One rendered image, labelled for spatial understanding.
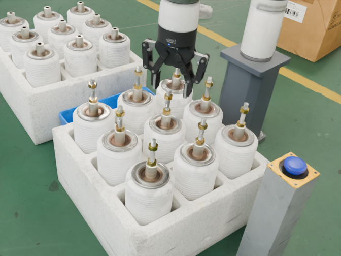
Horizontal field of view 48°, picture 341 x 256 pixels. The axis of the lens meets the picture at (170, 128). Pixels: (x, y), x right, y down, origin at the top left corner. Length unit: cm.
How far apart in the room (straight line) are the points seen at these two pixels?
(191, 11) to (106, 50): 55
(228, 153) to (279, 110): 65
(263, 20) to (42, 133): 70
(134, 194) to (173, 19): 33
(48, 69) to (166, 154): 44
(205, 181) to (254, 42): 43
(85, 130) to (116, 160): 13
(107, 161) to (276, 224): 36
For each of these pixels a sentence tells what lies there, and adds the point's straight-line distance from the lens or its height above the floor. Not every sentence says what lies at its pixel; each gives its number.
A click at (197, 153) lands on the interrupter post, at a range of 79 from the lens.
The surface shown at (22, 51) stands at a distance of 122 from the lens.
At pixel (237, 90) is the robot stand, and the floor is 21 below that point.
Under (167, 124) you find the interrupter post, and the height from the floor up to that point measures 26.
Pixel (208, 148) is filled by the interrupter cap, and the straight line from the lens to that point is 82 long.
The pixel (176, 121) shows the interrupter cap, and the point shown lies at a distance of 88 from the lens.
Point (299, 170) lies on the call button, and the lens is 72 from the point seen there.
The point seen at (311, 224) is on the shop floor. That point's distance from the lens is 110.
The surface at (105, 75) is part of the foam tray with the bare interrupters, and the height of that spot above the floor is 18.
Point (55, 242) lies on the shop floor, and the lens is 97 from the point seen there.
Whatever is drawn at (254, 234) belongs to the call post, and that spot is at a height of 14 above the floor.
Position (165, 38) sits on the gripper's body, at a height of 47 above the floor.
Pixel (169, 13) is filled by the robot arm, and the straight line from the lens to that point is 71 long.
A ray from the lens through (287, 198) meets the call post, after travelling 73.
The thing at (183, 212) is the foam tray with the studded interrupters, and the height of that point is 18.
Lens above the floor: 78
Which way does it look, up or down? 38 degrees down
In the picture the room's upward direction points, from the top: 7 degrees clockwise
